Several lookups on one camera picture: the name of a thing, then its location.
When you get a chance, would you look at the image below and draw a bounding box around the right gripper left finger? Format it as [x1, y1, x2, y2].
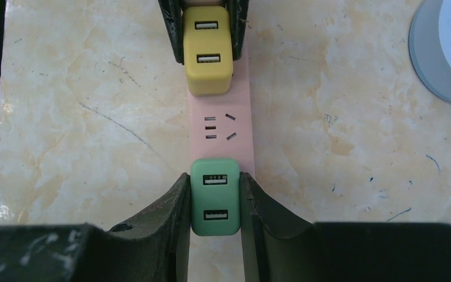
[0, 173, 191, 281]

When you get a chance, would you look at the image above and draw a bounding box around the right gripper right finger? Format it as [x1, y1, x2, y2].
[240, 173, 451, 281]

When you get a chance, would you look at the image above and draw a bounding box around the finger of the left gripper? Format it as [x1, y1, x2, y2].
[225, 0, 250, 61]
[158, 0, 184, 65]

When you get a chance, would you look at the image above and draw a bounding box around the yellow plug adapter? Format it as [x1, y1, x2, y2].
[183, 6, 233, 96]

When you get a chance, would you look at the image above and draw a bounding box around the green plug adapter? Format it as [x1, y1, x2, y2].
[190, 158, 240, 237]

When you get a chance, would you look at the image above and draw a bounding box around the pink power strip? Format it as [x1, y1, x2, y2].
[188, 49, 255, 281]

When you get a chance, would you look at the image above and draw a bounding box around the round blue socket hub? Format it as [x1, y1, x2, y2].
[409, 0, 451, 103]

